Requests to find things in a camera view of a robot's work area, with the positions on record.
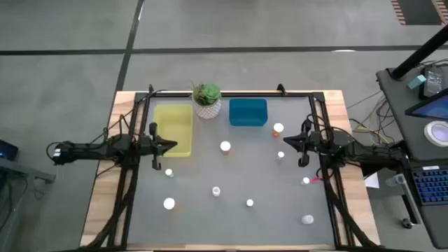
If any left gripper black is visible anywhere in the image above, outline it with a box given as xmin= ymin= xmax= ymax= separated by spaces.
xmin=139 ymin=121 xmax=179 ymax=172

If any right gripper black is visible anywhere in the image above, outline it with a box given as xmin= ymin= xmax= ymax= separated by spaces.
xmin=282 ymin=118 xmax=321 ymax=168

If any yellow translucent plastic bin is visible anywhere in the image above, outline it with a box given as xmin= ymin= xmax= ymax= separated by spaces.
xmin=153 ymin=104 xmax=194 ymax=158

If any blue plastic bin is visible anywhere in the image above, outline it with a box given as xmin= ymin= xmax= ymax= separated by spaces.
xmin=228 ymin=98 xmax=269 ymax=127

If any white triangle-patterned plant pot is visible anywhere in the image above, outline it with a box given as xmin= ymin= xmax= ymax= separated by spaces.
xmin=192 ymin=97 xmax=222 ymax=120

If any green succulent plant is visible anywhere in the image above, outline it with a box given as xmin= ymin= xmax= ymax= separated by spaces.
xmin=191 ymin=83 xmax=223 ymax=107

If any white paper sheet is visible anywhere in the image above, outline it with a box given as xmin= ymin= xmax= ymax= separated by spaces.
xmin=363 ymin=171 xmax=381 ymax=190

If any black side desk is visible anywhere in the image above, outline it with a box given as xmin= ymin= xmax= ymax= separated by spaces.
xmin=376 ymin=68 xmax=448 ymax=250

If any clear plastic cup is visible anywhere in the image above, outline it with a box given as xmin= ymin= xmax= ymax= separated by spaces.
xmin=384 ymin=174 xmax=407 ymax=187

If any white tape roll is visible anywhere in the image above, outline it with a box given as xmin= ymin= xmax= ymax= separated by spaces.
xmin=423 ymin=120 xmax=448 ymax=147

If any small teal box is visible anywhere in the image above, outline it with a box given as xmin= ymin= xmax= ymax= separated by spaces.
xmin=407 ymin=73 xmax=428 ymax=90

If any laptop screen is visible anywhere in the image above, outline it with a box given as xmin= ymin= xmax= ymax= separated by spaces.
xmin=405 ymin=87 xmax=448 ymax=122

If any grey metal stand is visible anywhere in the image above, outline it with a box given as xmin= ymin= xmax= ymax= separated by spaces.
xmin=0 ymin=157 xmax=57 ymax=252

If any black electronic device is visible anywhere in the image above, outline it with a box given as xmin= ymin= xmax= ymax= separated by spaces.
xmin=419 ymin=65 xmax=446 ymax=99

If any black diagonal pole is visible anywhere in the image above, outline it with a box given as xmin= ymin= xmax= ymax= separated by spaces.
xmin=390 ymin=24 xmax=448 ymax=81

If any dark device with blue light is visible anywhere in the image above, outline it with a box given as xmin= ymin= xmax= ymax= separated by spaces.
xmin=0 ymin=139 xmax=20 ymax=162

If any floor cable bundle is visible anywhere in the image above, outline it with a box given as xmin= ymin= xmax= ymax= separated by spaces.
xmin=346 ymin=89 xmax=398 ymax=144

